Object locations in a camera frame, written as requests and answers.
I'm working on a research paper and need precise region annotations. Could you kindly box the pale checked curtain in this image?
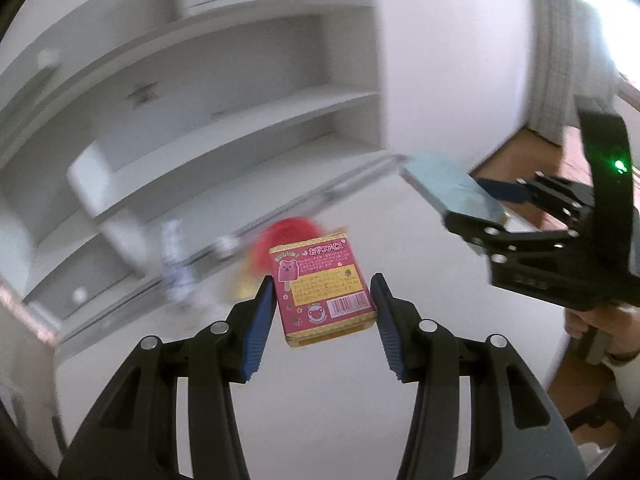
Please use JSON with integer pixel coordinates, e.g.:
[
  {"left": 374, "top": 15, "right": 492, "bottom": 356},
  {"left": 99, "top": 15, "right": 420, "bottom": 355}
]
[{"left": 530, "top": 0, "right": 623, "bottom": 147}]

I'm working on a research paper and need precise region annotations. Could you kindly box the pink snack box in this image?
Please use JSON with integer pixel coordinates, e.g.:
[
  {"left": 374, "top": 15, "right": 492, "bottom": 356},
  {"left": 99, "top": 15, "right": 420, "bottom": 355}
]
[{"left": 268, "top": 226, "right": 379, "bottom": 350}]

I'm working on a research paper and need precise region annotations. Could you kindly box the grey drawer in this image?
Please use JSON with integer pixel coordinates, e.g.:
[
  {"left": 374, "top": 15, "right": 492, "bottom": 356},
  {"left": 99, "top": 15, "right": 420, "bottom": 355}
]
[{"left": 20, "top": 240, "right": 168, "bottom": 323}]

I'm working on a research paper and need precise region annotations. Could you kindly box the white desk shelf unit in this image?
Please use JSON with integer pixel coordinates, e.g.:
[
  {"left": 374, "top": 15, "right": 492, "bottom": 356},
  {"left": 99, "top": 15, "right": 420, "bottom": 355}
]
[{"left": 0, "top": 0, "right": 387, "bottom": 346}]

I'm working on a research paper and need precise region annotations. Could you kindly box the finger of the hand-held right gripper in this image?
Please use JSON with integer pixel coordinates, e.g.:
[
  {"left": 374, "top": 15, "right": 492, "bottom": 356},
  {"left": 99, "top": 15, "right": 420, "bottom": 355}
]
[
  {"left": 474, "top": 172, "right": 597, "bottom": 222},
  {"left": 442, "top": 210, "right": 583, "bottom": 268}
]

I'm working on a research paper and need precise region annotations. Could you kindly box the red plastic bowl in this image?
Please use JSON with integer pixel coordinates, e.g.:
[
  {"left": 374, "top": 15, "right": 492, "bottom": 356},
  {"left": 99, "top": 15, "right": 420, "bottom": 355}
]
[{"left": 250, "top": 215, "right": 326, "bottom": 281}]

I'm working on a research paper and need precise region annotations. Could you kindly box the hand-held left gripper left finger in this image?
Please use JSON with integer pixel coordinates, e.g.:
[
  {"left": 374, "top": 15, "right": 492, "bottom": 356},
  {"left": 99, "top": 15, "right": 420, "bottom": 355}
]
[{"left": 57, "top": 275, "right": 278, "bottom": 480}]

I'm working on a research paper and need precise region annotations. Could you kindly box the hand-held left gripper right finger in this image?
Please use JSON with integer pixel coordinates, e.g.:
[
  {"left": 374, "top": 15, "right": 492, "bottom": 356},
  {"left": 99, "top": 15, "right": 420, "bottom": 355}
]
[{"left": 369, "top": 272, "right": 588, "bottom": 480}]

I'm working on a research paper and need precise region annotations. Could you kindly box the person's right hand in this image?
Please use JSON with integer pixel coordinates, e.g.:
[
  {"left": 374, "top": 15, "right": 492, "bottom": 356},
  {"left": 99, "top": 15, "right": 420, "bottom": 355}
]
[{"left": 565, "top": 302, "right": 640, "bottom": 361}]

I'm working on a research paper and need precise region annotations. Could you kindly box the teal box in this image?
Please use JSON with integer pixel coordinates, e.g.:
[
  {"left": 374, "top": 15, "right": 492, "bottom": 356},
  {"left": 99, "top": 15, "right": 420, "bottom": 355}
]
[{"left": 399, "top": 151, "right": 505, "bottom": 228}]

